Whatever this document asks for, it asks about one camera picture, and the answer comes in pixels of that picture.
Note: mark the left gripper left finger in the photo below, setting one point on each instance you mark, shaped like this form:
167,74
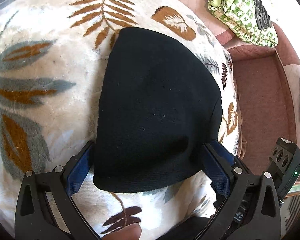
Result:
45,208

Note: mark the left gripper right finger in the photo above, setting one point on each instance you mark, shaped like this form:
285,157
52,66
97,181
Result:
249,207

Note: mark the leaf pattern fleece blanket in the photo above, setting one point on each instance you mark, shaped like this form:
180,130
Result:
53,57

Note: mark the black pants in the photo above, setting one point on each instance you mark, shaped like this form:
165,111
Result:
158,106

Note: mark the person left hand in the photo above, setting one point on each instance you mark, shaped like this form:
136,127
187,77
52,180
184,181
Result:
131,232

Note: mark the green patterned cloth bundle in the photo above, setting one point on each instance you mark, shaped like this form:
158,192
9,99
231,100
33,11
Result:
248,19

